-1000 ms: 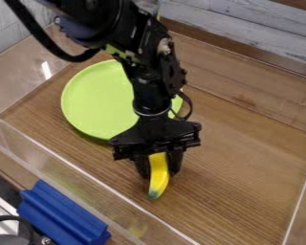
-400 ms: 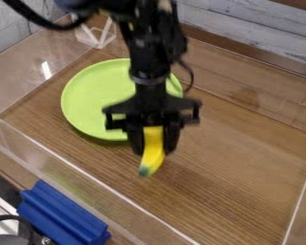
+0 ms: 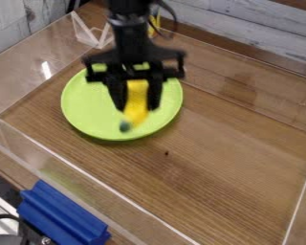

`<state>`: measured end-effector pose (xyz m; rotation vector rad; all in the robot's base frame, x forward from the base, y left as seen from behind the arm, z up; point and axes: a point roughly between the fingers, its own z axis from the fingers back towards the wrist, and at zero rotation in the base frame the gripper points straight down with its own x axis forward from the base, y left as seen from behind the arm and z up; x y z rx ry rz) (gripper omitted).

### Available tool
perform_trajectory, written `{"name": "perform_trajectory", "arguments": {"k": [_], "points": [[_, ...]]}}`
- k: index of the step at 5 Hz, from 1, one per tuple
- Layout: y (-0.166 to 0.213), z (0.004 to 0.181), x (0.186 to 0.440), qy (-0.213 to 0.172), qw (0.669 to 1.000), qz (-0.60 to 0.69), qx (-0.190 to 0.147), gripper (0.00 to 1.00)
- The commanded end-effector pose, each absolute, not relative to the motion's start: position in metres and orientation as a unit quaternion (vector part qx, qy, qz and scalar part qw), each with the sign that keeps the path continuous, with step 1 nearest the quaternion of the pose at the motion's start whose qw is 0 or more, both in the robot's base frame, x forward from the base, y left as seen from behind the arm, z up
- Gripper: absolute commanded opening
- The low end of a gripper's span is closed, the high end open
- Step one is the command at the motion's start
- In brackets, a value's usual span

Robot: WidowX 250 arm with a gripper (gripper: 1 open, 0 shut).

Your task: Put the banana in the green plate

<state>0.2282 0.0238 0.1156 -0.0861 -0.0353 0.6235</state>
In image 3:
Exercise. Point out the yellow toy banana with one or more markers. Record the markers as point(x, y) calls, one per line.
point(136, 107)

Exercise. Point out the yellow labelled tin can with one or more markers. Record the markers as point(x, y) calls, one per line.
point(154, 25)

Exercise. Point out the blue plastic clamp block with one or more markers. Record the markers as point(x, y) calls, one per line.
point(60, 218)

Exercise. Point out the clear acrylic enclosure wall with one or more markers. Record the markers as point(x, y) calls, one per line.
point(28, 162)

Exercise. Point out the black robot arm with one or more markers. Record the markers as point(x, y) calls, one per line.
point(130, 12)

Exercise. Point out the green round plate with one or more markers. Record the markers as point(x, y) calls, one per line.
point(89, 110)

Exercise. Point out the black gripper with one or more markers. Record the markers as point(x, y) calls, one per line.
point(136, 58)

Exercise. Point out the clear acrylic triangle bracket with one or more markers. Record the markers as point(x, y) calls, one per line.
point(94, 37)

